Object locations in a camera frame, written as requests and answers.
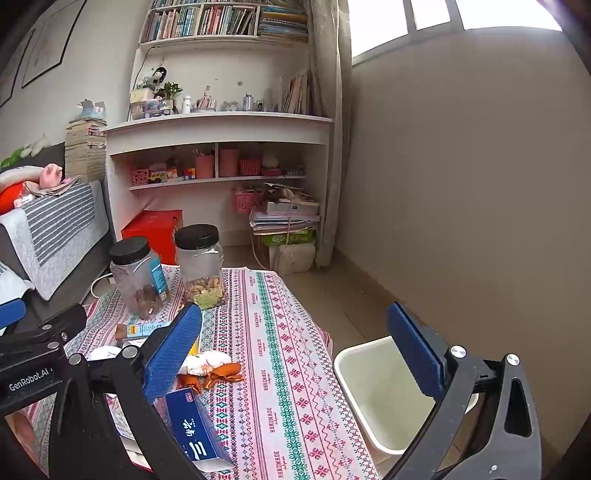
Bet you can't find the window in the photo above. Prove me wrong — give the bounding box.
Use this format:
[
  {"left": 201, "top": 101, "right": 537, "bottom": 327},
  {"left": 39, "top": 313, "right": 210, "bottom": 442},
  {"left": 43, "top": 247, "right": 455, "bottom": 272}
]
[{"left": 349, "top": 0, "right": 562, "bottom": 65}]

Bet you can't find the stack of cardboard books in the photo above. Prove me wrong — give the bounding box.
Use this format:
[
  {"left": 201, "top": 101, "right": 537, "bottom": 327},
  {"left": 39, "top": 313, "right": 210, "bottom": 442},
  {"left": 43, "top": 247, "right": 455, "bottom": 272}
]
[{"left": 64, "top": 118, "right": 106, "bottom": 183}]

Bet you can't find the red gift box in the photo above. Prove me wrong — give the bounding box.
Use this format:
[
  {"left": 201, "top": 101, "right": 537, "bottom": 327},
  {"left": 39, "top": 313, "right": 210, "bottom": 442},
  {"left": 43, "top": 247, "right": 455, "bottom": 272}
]
[{"left": 121, "top": 210, "right": 183, "bottom": 265}]

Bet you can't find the blue tissue box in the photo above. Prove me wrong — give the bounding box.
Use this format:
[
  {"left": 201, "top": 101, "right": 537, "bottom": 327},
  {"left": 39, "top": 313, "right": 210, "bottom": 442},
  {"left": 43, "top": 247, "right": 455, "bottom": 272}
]
[{"left": 164, "top": 388, "right": 233, "bottom": 473}]

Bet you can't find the beige curtain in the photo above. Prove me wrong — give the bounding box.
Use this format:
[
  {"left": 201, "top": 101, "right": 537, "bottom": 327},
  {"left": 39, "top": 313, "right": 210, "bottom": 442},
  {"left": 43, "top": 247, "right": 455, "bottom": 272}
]
[{"left": 304, "top": 0, "right": 353, "bottom": 267}]

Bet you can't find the small snack box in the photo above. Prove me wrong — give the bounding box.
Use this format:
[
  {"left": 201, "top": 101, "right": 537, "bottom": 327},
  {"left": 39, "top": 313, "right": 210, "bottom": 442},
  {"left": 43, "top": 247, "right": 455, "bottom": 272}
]
[{"left": 115, "top": 322, "right": 169, "bottom": 345}]

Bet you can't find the crumpled white tissue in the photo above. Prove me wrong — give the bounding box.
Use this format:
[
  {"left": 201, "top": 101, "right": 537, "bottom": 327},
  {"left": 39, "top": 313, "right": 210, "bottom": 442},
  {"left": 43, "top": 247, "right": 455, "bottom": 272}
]
[{"left": 177, "top": 350, "right": 231, "bottom": 377}]

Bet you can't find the white bookshelf unit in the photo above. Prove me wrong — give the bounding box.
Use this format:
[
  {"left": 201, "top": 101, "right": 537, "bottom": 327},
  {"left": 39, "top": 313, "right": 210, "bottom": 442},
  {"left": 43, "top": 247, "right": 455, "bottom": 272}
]
[{"left": 105, "top": 1, "right": 332, "bottom": 245}]

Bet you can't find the pink basket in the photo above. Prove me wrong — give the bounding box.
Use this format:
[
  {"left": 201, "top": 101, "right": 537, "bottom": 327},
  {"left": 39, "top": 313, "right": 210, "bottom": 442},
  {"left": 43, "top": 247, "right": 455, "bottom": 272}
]
[{"left": 232, "top": 189, "right": 263, "bottom": 214}]

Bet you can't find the white woven bag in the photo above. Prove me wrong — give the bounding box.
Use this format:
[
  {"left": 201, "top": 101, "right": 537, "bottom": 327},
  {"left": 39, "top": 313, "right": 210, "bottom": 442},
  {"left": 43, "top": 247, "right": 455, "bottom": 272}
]
[{"left": 270, "top": 243, "right": 315, "bottom": 276}]

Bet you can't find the jar with nuts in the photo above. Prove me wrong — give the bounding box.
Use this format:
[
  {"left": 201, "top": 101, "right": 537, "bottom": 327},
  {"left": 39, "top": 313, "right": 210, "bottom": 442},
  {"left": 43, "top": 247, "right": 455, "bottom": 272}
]
[{"left": 174, "top": 224, "right": 225, "bottom": 310}]

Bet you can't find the jar with blue label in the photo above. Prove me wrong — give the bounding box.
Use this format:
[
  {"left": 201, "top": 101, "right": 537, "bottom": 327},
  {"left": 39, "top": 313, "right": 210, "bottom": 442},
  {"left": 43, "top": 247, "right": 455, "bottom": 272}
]
[{"left": 109, "top": 236, "right": 169, "bottom": 320}]

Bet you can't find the orange peel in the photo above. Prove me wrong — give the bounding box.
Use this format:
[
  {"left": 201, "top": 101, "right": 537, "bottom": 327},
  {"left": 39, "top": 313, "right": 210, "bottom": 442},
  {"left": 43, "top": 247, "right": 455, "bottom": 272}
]
[{"left": 177, "top": 363, "right": 243, "bottom": 394}]

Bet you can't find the pink storage bin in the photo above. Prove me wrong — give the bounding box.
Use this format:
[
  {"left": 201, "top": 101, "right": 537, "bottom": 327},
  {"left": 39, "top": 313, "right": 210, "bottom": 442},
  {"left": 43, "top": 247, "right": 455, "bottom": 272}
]
[{"left": 218, "top": 148, "right": 239, "bottom": 178}]

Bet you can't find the pink pig plush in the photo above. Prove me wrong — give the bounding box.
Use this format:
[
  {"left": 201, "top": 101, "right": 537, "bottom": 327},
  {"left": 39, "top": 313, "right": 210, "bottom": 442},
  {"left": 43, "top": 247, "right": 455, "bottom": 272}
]
[{"left": 39, "top": 163, "right": 72, "bottom": 190}]

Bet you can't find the pink pen holder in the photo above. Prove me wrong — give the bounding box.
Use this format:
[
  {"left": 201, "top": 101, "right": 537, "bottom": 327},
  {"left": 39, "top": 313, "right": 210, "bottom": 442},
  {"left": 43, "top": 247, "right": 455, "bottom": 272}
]
[{"left": 195, "top": 154, "right": 215, "bottom": 180}]

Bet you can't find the small potted plant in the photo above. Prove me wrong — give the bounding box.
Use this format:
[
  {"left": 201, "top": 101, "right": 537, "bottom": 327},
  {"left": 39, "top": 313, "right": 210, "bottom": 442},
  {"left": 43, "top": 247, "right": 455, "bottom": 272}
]
[{"left": 162, "top": 82, "right": 183, "bottom": 110}]

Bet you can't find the stack of books and papers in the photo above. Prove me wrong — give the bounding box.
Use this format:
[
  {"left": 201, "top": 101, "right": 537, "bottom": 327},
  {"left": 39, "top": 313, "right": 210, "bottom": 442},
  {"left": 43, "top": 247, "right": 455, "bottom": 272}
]
[{"left": 249, "top": 183, "right": 321, "bottom": 236}]

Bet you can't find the patterned pink tablecloth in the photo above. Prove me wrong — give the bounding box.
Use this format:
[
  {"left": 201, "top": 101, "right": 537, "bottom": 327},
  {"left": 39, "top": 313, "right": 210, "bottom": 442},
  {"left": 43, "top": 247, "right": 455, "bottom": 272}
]
[{"left": 13, "top": 264, "right": 380, "bottom": 480}]

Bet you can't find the white plastic trash bin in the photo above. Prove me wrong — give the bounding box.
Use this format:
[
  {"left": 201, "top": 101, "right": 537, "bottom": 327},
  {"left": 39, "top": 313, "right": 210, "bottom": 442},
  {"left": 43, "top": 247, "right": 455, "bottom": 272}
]
[{"left": 332, "top": 334, "right": 482, "bottom": 467}]

